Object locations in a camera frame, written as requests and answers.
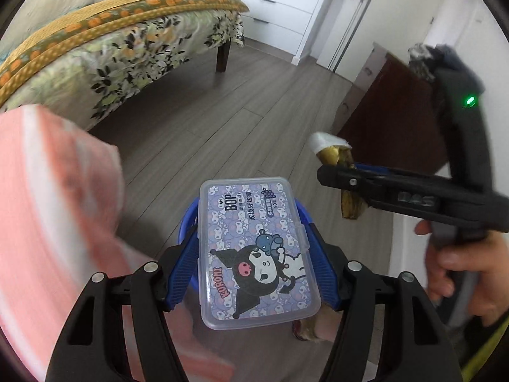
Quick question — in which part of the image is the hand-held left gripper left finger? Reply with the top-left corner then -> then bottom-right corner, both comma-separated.
45,223 -> 201,382

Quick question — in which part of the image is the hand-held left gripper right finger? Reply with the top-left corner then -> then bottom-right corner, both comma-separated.
306,223 -> 452,382

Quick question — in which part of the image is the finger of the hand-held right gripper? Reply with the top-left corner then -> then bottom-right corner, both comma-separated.
352,162 -> 402,179
317,165 -> 398,208

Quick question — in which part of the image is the silver gold snack wrapper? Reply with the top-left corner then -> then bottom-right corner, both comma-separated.
309,131 -> 368,220

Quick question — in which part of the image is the blue plastic bin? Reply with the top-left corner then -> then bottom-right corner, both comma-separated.
177,198 -> 311,292

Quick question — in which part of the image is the clear plastic floss box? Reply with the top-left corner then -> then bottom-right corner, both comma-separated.
199,175 -> 322,330

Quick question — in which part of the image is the person's right hand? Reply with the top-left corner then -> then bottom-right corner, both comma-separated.
415,219 -> 509,315

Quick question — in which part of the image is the brown wooden cabinet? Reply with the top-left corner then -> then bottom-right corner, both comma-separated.
337,42 -> 452,173

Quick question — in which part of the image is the grey crumpled cloth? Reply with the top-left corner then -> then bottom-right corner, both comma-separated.
408,43 -> 462,82

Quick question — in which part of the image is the white door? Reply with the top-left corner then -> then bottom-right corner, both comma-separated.
318,0 -> 452,84

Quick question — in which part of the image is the floral bed sheet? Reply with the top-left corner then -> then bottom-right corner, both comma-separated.
0,10 -> 244,111

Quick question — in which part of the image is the bed with yellow blanket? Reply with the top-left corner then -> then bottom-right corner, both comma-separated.
0,0 -> 249,106

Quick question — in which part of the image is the yellow dotted blanket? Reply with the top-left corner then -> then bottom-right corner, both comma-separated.
6,0 -> 192,64

